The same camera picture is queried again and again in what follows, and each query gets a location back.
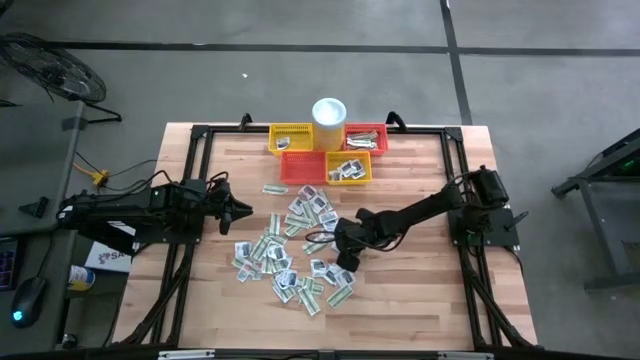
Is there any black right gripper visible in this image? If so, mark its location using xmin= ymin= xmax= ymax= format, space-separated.
xmin=337 ymin=207 xmax=382 ymax=274

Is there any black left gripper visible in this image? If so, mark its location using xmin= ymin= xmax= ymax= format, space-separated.
xmin=209 ymin=192 xmax=254 ymax=237

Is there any orange plastic basket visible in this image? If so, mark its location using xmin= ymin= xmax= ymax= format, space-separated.
xmin=342 ymin=122 xmax=390 ymax=157
xmin=279 ymin=150 xmax=329 ymax=186

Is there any yellow plastic basket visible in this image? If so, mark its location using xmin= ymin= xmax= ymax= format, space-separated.
xmin=325 ymin=150 xmax=373 ymax=186
xmin=268 ymin=123 xmax=315 ymax=157

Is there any black front beam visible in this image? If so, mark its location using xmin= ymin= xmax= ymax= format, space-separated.
xmin=0 ymin=344 xmax=640 ymax=360

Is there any white cylindrical cup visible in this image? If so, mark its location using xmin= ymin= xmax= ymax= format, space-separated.
xmin=311 ymin=97 xmax=348 ymax=153

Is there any white printed cardboard box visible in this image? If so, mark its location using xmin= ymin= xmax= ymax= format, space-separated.
xmin=83 ymin=222 xmax=139 ymax=275

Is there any white light strip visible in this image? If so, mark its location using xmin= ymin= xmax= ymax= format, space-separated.
xmin=157 ymin=349 xmax=217 ymax=360

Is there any black floor tape strip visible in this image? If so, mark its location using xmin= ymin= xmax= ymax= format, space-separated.
xmin=0 ymin=40 xmax=640 ymax=57
xmin=438 ymin=0 xmax=474 ymax=126

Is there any white blue yellow can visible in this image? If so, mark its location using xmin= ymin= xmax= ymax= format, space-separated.
xmin=66 ymin=263 xmax=97 ymax=293

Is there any grey desk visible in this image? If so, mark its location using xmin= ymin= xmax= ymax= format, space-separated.
xmin=0 ymin=227 xmax=80 ymax=354
xmin=0 ymin=99 xmax=87 ymax=237

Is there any black computer mouse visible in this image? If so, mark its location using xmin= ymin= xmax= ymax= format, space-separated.
xmin=9 ymin=275 xmax=50 ymax=330

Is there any black floor fan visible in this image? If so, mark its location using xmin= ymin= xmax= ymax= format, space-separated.
xmin=0 ymin=31 xmax=124 ymax=125

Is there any black keyboard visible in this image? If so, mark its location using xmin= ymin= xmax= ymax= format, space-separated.
xmin=0 ymin=236 xmax=22 ymax=293

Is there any dark metal stand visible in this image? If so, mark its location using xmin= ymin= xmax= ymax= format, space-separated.
xmin=551 ymin=127 xmax=640 ymax=292

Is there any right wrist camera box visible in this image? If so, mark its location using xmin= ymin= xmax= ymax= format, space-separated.
xmin=333 ymin=218 xmax=351 ymax=252

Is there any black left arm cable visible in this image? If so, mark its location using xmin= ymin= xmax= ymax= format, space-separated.
xmin=149 ymin=169 xmax=230 ymax=194

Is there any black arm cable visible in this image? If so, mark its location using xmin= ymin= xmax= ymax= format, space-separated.
xmin=149 ymin=169 xmax=230 ymax=194
xmin=303 ymin=229 xmax=337 ymax=245

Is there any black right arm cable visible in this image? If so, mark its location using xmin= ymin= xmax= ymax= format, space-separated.
xmin=303 ymin=229 xmax=337 ymax=245

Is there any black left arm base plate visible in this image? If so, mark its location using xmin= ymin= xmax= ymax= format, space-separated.
xmin=132 ymin=219 xmax=204 ymax=246

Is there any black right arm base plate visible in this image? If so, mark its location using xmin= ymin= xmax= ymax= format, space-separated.
xmin=447 ymin=207 xmax=521 ymax=248

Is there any black wedge bracket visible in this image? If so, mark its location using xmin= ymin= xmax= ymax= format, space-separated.
xmin=18 ymin=195 xmax=51 ymax=220

